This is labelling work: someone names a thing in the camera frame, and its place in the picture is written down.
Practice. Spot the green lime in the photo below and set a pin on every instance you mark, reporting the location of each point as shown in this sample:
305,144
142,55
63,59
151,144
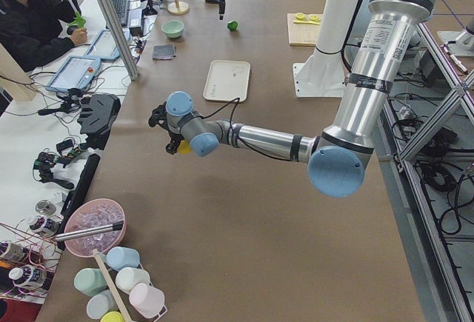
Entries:
232,26

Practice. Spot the grey cup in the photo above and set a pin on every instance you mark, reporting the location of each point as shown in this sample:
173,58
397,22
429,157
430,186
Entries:
100,304

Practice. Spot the lemon slice lower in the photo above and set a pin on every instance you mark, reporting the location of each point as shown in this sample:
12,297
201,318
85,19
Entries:
314,17

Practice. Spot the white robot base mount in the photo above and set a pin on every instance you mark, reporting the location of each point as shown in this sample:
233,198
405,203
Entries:
322,74

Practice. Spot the blue teach pendant far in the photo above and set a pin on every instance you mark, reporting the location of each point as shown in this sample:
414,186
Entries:
103,46

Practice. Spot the white rabbit tray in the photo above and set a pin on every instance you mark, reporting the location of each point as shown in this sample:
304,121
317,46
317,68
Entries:
227,80

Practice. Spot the grey folded cloth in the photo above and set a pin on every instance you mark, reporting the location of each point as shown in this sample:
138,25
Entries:
164,52

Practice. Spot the blue teach pendant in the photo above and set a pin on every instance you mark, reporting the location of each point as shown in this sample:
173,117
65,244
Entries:
103,46
76,73

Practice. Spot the white wire cup rack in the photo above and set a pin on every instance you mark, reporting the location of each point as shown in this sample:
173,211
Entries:
125,308

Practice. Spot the black keyboard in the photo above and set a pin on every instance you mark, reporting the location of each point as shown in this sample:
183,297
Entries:
121,8

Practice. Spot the aluminium frame post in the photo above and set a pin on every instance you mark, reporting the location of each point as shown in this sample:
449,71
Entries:
115,28

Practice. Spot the yellow lemon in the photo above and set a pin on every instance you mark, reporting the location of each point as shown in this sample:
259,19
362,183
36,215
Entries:
184,147

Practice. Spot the mint green bowl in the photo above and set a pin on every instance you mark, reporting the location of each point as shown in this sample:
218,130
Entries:
173,29

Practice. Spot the blue teach pendant near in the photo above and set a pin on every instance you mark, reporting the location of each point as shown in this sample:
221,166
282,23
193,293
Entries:
76,73

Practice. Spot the person in black jacket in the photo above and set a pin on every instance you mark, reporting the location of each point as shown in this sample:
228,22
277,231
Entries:
31,29

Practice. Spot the light blue cup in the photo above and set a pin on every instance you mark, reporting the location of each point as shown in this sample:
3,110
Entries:
120,257

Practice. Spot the cream white cup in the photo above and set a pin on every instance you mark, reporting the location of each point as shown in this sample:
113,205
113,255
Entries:
128,277

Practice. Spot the black case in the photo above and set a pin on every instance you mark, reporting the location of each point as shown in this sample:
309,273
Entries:
75,198

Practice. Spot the wooden cutting board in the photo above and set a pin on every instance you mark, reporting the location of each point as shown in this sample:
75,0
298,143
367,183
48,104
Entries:
303,35

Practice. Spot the yellow plastic knife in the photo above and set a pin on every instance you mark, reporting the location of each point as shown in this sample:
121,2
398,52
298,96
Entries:
306,22

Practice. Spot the yellow cup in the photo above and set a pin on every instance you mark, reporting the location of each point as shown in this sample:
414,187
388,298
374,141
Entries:
112,316

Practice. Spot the pink cup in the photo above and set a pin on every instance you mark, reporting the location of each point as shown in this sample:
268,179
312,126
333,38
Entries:
148,300

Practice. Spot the mint green cup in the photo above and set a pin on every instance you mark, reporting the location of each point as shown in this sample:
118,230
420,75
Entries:
90,281

